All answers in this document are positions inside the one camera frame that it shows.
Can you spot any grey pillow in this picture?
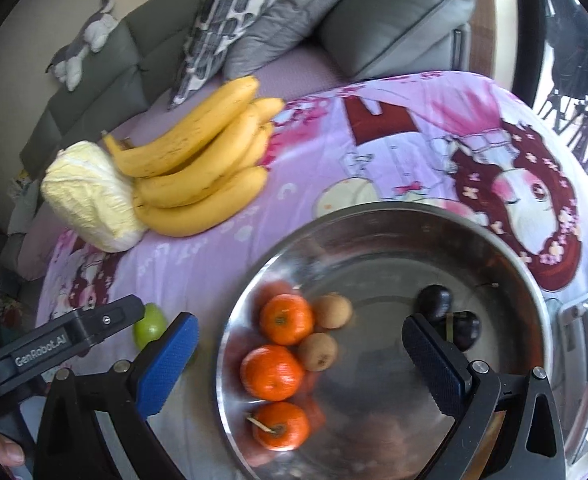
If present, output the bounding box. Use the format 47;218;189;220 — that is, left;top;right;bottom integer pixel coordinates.
224;0;372;81

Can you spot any tangerine with twig stem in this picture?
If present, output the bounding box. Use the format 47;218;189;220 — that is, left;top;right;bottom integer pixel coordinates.
246;401;311;451

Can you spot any silver screen device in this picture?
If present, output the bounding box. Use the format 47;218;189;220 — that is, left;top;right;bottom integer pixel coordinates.
554;280;588;461

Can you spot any printed cartoon blanket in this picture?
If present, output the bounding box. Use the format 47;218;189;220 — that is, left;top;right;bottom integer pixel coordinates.
36;70;588;480

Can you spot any black and white patterned pillow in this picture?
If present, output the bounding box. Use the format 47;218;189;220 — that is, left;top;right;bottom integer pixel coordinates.
168;0;295;111

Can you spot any dark cherry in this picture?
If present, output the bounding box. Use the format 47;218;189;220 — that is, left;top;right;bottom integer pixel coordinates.
440;311;483;353
416;284;453;318

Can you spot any pale small cushion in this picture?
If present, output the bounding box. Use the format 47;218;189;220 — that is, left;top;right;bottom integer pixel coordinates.
6;180;42;236

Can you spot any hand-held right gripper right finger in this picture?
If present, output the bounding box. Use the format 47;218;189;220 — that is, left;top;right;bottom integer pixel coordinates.
401;312;567;480

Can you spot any green jujube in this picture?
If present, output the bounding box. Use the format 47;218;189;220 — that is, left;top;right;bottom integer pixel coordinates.
134;302;169;351

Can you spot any grey plush toy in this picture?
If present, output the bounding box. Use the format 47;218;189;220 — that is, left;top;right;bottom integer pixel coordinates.
46;0;119;92

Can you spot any brown longan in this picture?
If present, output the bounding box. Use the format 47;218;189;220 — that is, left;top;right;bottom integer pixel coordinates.
298;332;338;372
314;293;353;330

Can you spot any round steel plate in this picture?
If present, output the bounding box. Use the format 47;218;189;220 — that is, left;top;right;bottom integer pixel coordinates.
215;200;555;480

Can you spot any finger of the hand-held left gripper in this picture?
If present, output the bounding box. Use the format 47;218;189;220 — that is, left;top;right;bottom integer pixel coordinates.
80;294;146;350

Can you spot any large orange tangerine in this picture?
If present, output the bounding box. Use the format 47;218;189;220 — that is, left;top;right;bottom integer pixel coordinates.
240;344;305;402

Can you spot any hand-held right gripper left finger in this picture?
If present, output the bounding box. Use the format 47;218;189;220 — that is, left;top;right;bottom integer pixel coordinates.
32;311;199;480

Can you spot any grey sofa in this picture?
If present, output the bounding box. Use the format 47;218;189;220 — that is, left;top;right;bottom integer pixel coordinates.
18;0;477;196

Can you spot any person's left hand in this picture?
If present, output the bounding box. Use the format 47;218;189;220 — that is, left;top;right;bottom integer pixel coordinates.
0;430;27;467

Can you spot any napa cabbage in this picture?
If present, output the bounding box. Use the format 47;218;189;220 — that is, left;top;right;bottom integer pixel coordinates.
41;141;147;253

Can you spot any small orange tangerine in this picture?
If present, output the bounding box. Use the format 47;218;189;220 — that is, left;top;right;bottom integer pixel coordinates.
259;294;315;346

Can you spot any yellow banana bunch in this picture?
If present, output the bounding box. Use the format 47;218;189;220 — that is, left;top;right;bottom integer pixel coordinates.
102;75;285;238

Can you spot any grey sofa cushion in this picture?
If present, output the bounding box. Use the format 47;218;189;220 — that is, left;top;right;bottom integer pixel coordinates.
316;0;476;82

